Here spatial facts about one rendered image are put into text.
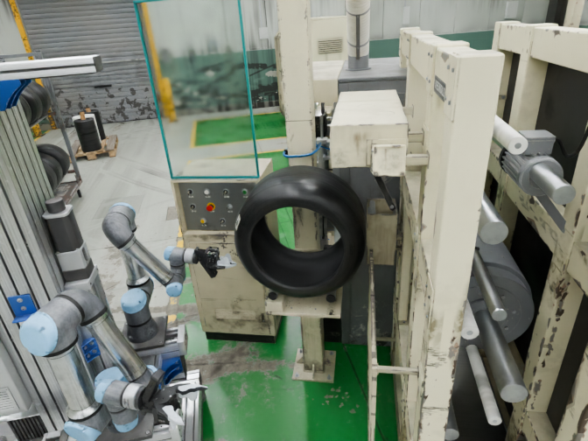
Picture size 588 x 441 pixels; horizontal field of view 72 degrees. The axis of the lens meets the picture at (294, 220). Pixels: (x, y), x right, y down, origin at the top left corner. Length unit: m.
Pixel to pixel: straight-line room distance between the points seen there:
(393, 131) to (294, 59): 0.75
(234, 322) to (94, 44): 9.12
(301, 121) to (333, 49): 3.45
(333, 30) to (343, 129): 4.09
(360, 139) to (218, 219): 1.47
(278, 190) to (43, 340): 0.96
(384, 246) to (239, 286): 1.10
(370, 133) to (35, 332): 1.16
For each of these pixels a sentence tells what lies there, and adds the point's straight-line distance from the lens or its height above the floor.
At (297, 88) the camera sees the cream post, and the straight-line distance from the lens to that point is 1.95.
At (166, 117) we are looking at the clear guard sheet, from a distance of 2.47.
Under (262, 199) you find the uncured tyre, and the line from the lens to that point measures 1.71.
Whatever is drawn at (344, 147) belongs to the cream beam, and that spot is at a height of 1.71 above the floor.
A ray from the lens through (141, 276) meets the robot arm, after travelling 2.20.
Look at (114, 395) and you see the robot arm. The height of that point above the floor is 1.07.
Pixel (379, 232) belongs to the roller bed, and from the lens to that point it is 2.09.
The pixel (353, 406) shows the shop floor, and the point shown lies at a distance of 2.69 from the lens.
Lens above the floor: 2.10
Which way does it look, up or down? 27 degrees down
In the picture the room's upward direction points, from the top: 4 degrees counter-clockwise
